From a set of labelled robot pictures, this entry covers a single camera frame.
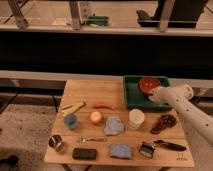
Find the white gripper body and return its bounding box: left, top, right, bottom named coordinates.
left=149, top=87, right=165, bottom=103

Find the red bowl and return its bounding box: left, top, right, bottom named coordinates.
left=138, top=77, right=161, bottom=95

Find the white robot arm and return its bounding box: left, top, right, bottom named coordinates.
left=149, top=84, right=213, bottom=146

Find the green plastic tray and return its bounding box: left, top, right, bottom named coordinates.
left=123, top=75, right=171, bottom=111

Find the brown grape bunch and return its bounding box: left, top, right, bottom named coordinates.
left=151, top=114, right=177, bottom=134

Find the white lidded container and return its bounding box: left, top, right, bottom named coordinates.
left=129, top=109, right=145, bottom=129

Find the crumpled light blue cloth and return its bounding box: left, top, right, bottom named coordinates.
left=104, top=116, right=124, bottom=136

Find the red chili pepper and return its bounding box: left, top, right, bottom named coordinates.
left=93, top=105, right=114, bottom=110

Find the blue rectangular sponge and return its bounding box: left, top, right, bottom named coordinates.
left=110, top=144, right=132, bottom=159

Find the yellow orange fruit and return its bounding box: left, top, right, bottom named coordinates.
left=89, top=112, right=103, bottom=125

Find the black chair base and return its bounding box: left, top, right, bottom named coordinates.
left=136, top=0, right=209, bottom=28

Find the silver metal fork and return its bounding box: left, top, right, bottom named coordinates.
left=77, top=137, right=107, bottom=143

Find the blue plastic cup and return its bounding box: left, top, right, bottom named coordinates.
left=64, top=114, right=77, bottom=130

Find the black rectangular sponge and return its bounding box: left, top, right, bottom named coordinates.
left=72, top=148, right=97, bottom=160

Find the green object on shelf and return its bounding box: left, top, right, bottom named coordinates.
left=86, top=16, right=109, bottom=26

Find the small metal tin can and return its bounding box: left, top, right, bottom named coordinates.
left=48, top=135, right=64, bottom=151

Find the yellow-handled peeler tool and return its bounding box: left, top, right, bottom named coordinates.
left=61, top=102, right=86, bottom=116

